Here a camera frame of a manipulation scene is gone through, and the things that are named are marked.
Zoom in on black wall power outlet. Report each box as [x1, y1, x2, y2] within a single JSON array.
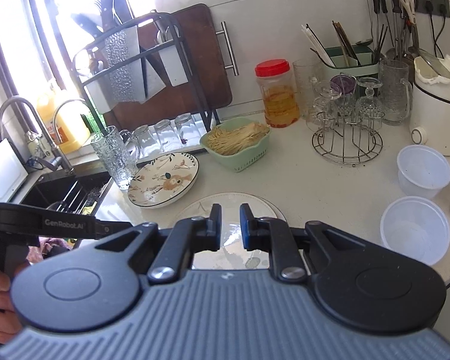
[[410, 0, 450, 18]]

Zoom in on textured glass pitcher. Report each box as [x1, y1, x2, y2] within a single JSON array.
[[378, 59, 414, 127]]

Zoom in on translucent plastic bowl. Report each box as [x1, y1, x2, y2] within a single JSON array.
[[380, 196, 450, 267], [396, 144, 450, 200]]

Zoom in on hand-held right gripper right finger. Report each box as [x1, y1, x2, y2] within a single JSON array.
[[240, 203, 380, 283]]

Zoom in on green utensil holder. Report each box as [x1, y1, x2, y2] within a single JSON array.
[[320, 46, 380, 88]]

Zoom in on black dish rack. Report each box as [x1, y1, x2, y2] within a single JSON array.
[[72, 11, 219, 136]]

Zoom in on grey kitchen faucet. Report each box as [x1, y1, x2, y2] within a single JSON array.
[[0, 96, 75, 176]]

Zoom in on white electric cooker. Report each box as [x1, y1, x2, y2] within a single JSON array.
[[409, 54, 450, 157]]

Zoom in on floral plate with dark rim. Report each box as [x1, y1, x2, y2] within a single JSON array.
[[127, 152, 200, 209]]

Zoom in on green bowl with noodles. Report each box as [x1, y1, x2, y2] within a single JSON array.
[[199, 117, 273, 173]]

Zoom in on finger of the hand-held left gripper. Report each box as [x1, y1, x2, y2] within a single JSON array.
[[97, 220, 133, 241]]

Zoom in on brown wooden cutting board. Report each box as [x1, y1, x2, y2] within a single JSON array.
[[108, 3, 239, 133]]

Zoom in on clear jar with red lid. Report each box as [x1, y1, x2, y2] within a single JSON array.
[[254, 59, 301, 128]]

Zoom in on brown chopsticks bundle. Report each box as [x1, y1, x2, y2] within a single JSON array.
[[331, 20, 361, 67]]

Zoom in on textured glass mug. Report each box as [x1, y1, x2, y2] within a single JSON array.
[[90, 125, 140, 191]]

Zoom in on black power cable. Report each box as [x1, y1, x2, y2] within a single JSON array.
[[424, 4, 448, 60]]

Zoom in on patterned cloth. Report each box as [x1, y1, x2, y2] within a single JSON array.
[[25, 238, 76, 268]]

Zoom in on small clear stemmed glass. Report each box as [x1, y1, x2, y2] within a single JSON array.
[[356, 77, 384, 121], [314, 80, 342, 121]]

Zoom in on round wire cup rack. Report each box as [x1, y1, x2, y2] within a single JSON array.
[[310, 71, 384, 166]]

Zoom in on upturned clear drinking glass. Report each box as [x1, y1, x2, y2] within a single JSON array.
[[132, 124, 161, 158], [153, 119, 181, 151], [174, 112, 203, 147]]

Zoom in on black-handled kitchen knife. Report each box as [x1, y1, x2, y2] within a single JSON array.
[[91, 0, 125, 32]]

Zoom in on tall clear glass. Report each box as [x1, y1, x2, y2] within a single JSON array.
[[292, 58, 324, 119]]

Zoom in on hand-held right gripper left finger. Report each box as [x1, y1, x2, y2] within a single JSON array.
[[74, 203, 223, 286]]

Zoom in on chrome slim faucet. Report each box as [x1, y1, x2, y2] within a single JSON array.
[[52, 99, 99, 136]]

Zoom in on white rack holder box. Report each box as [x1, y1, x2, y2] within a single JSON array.
[[158, 42, 191, 88]]

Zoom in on yellow detergent bottle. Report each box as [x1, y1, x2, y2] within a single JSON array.
[[37, 85, 91, 155]]

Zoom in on clear textured rack holder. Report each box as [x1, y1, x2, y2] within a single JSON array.
[[104, 25, 148, 104]]

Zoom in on white-handled scissors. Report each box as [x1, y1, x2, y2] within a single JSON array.
[[395, 0, 418, 28]]

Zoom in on bundle of dried noodles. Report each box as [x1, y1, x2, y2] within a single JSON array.
[[206, 122, 271, 156]]

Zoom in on purple glass cup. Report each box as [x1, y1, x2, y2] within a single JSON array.
[[330, 75, 357, 100]]

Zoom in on black kitchen sink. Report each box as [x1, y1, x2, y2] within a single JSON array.
[[12, 172, 114, 219]]

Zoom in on white plastic cutting board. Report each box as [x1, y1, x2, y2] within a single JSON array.
[[0, 138, 29, 204]]

